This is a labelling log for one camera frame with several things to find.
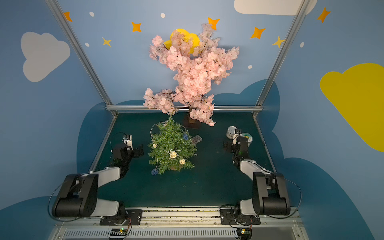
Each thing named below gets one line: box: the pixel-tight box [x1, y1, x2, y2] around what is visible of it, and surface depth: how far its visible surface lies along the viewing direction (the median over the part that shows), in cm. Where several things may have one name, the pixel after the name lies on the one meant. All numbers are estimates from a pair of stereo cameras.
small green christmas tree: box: [147, 115, 198, 175], surface depth 72 cm
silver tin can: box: [226, 125, 237, 139], surface depth 107 cm
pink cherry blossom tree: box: [143, 24, 240, 126], surface depth 79 cm
